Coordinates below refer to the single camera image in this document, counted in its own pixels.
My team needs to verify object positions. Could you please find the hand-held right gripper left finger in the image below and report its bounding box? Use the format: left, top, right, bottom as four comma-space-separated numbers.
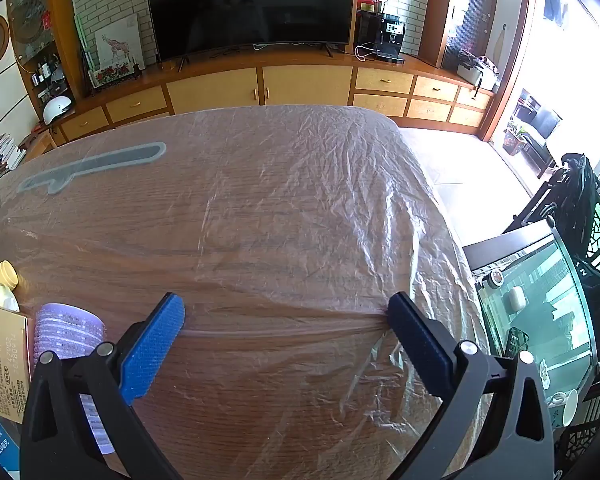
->
20, 292, 186, 480

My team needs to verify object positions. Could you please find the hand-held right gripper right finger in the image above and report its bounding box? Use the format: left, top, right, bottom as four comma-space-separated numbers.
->
387, 291, 556, 480

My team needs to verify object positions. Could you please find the tan jar with cream lid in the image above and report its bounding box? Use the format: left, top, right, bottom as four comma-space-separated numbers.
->
0, 282, 32, 423

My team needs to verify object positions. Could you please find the glass side table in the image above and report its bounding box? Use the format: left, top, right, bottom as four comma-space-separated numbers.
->
462, 221, 600, 433

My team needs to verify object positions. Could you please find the white mug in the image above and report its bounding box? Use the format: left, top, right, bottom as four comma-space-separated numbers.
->
546, 389, 579, 427

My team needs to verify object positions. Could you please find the dark wooden chair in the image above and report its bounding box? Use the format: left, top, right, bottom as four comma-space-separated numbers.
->
501, 160, 600, 281

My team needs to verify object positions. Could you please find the grey knife-shaped mat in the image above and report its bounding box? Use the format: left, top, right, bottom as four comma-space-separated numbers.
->
19, 142, 167, 195

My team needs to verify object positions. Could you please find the black jacket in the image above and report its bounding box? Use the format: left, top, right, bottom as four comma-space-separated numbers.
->
549, 152, 600, 263

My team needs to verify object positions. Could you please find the potted plant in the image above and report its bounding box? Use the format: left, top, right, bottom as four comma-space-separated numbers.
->
501, 119, 527, 157

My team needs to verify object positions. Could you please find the stack of books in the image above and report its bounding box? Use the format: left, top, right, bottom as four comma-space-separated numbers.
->
0, 134, 28, 182

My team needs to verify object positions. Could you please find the black armchair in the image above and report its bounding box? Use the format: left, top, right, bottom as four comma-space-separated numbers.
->
512, 89, 564, 163

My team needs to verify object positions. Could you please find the white helmet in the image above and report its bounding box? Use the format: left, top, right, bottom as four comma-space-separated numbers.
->
42, 96, 76, 124

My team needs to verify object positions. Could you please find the white bag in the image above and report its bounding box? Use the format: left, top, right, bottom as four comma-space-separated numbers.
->
456, 50, 499, 95

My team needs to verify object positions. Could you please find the framed flower picture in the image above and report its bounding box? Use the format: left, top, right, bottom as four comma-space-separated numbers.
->
89, 60, 142, 90

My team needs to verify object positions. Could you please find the giraffe painting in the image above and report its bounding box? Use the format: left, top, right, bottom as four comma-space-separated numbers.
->
95, 14, 144, 72

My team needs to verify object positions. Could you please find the black coffee machine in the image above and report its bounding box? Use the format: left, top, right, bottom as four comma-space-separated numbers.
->
355, 10, 407, 65

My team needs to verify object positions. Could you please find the round fan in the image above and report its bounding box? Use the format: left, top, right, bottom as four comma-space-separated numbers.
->
10, 0, 49, 44

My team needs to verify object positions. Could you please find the black flat-screen television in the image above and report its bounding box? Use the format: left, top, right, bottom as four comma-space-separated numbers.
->
144, 0, 359, 64

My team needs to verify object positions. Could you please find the wooden wall cabinet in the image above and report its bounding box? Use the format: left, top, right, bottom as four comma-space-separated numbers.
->
5, 0, 531, 151

